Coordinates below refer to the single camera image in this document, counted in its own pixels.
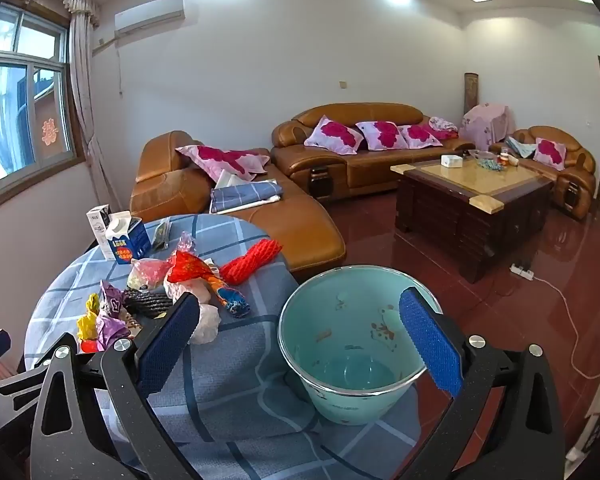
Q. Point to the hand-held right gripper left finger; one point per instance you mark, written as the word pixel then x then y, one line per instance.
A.
pixel 167 345

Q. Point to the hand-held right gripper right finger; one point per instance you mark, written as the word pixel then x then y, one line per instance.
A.
pixel 430 345

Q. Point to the purple wrapper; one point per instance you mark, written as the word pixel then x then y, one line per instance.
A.
pixel 110 330

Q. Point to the clear plastic bag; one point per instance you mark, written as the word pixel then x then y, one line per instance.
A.
pixel 145 272

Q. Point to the blue patterned wrapper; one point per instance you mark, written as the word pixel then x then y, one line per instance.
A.
pixel 232 302

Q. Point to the red gold patterned wrapper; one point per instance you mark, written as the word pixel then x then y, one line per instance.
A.
pixel 190 267

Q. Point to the yellow wrapper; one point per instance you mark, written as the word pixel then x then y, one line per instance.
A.
pixel 86 327

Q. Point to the teal enamel basin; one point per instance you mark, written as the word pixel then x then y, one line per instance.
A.
pixel 350 320

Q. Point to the blue plaid tablecloth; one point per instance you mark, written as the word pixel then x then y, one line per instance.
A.
pixel 250 360

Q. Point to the blue carton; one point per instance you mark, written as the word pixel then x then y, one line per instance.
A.
pixel 130 245

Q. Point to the dark foil packet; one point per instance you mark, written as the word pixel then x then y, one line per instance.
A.
pixel 160 235

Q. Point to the white power strip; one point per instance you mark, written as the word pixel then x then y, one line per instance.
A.
pixel 522 271

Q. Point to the dark wooden coffee table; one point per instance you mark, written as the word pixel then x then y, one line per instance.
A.
pixel 470 230

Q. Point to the white milk carton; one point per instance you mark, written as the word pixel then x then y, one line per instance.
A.
pixel 97 230

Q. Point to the folded blue plaid cloth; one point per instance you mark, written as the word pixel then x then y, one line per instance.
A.
pixel 245 195

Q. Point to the white folded cloth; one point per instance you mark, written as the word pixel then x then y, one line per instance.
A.
pixel 227 180

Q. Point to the brown leather chaise sofa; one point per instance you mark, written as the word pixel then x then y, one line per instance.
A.
pixel 300 225

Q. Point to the white tissue box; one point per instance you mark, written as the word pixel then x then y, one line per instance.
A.
pixel 451 160

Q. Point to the pile of wrapped candies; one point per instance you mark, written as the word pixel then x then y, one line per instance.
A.
pixel 489 165

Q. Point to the brown leather three-seat sofa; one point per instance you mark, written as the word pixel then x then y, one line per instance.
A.
pixel 370 160

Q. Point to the long pink floral pillow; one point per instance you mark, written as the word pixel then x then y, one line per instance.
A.
pixel 230 160

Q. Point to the glass bowl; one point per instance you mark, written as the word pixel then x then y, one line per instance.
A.
pixel 480 154

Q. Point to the red jar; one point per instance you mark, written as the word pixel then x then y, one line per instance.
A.
pixel 504 157

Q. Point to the pink folded blanket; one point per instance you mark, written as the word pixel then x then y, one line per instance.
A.
pixel 445 127

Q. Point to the light blue cloth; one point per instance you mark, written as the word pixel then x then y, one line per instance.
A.
pixel 522 147

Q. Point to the brown leather armchair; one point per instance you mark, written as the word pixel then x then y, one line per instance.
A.
pixel 575 180

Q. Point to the red paper window decal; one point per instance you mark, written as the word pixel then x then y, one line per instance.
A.
pixel 50 131

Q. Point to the pink cloth covered fan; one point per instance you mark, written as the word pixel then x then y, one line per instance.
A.
pixel 485 122

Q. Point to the window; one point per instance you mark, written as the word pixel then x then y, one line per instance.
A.
pixel 10 110

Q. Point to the brown rolled mat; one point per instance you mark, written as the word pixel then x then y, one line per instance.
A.
pixel 471 90

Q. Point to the pink curtain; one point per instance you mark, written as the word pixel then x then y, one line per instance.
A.
pixel 82 85

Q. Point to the white air conditioner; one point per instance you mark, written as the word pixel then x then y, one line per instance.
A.
pixel 150 15

